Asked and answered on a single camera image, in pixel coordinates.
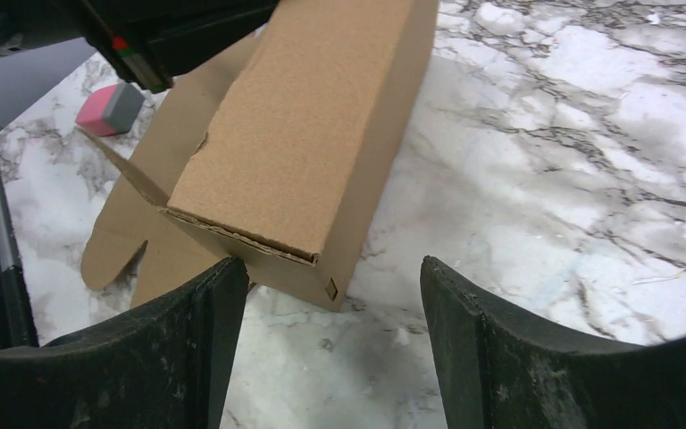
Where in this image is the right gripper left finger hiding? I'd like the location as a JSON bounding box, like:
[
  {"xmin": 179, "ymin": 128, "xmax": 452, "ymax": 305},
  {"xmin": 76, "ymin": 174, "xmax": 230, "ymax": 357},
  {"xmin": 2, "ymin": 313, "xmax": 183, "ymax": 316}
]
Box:
[{"xmin": 0, "ymin": 257, "xmax": 249, "ymax": 428}]

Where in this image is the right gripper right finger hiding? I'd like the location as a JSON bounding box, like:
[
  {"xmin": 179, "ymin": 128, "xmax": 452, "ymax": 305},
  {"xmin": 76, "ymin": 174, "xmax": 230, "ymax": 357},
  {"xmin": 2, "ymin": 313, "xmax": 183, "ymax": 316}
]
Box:
[{"xmin": 420, "ymin": 257, "xmax": 686, "ymax": 428}]

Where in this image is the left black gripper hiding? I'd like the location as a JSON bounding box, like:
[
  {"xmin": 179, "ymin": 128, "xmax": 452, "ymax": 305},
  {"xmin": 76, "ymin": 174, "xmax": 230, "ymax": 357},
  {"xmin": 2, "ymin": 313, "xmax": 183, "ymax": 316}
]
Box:
[{"xmin": 0, "ymin": 0, "xmax": 278, "ymax": 93}]

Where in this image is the brown cardboard box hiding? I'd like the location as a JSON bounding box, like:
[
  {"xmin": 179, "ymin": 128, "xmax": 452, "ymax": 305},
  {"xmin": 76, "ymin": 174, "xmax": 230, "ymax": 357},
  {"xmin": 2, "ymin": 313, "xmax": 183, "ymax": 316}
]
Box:
[{"xmin": 80, "ymin": 1, "xmax": 439, "ymax": 311}]

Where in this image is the pink grey eraser block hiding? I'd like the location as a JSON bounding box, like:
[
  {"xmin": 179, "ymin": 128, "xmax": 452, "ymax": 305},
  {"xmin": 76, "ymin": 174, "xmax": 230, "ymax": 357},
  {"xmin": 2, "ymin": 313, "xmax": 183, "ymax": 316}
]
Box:
[{"xmin": 75, "ymin": 82, "xmax": 145, "ymax": 137}]

